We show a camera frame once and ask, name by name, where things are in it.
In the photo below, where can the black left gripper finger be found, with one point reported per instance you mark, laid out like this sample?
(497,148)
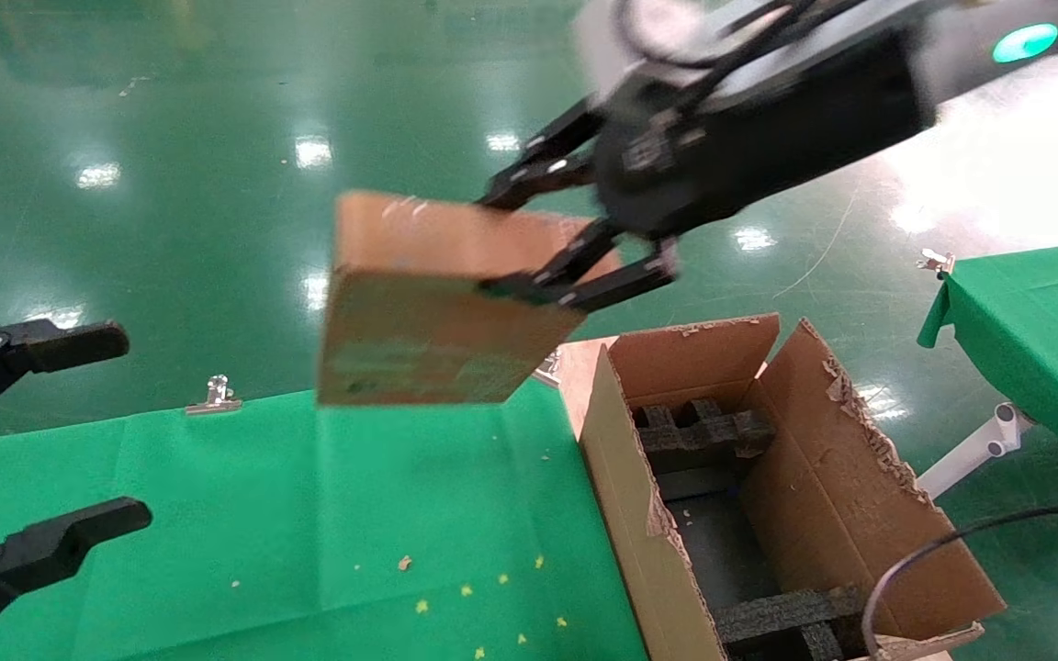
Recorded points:
(42,546)
(51,344)

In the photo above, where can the large open cardboard carton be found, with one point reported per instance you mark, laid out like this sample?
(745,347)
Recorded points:
(621,477)

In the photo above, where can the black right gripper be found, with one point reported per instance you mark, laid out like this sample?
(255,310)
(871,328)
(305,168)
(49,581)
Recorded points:
(768,138)

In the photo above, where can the green tablecloth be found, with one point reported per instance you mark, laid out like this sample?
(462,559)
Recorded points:
(263,514)

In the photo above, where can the white table leg tube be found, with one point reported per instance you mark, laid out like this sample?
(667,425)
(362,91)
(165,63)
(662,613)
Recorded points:
(970,459)

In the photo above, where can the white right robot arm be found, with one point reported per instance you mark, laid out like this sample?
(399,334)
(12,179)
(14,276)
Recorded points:
(970,55)

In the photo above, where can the small brown cardboard box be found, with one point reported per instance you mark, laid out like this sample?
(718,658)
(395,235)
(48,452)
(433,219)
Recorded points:
(419,330)

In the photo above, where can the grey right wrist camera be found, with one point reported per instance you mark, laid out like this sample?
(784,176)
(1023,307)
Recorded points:
(598,41)

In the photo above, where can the black foam insert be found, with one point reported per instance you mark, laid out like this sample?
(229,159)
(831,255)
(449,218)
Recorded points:
(786,615)
(703,431)

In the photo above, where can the silver binder clip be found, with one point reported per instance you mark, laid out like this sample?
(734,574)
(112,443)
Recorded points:
(547,372)
(215,397)
(938,263)

